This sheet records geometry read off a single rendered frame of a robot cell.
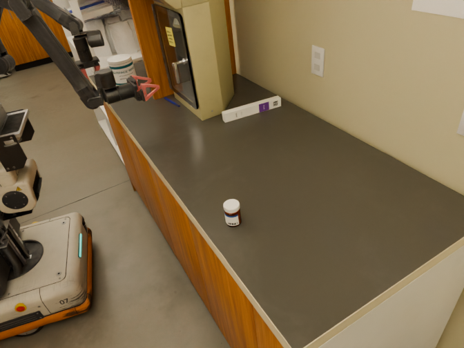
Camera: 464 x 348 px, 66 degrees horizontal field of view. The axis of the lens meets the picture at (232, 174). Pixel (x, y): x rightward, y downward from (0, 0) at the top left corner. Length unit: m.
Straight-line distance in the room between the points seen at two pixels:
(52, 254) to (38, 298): 0.26
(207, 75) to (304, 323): 1.06
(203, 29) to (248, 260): 0.92
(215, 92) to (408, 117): 0.78
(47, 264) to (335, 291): 1.62
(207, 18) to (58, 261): 1.45
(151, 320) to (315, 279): 1.29
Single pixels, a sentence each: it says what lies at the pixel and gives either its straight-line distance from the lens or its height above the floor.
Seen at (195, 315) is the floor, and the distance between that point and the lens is 2.02.
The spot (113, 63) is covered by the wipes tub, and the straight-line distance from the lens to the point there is 2.11.
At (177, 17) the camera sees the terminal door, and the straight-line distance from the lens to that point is 1.49.
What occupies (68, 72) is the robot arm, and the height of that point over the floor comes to 1.28.
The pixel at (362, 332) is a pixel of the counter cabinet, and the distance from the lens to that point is 1.02.
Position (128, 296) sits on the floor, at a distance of 2.20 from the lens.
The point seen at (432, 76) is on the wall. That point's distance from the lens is 1.21.
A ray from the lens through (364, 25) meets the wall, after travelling 1.33.
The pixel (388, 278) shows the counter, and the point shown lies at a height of 0.94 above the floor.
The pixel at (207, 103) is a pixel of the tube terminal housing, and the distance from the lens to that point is 1.59.
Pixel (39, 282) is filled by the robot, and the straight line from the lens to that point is 2.12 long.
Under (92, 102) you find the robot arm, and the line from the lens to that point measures 1.47.
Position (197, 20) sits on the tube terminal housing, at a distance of 1.48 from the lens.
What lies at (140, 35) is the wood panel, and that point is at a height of 1.26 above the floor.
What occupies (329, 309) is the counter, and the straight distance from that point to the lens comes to 0.89.
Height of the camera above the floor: 1.69
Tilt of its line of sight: 37 degrees down
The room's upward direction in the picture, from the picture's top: 8 degrees counter-clockwise
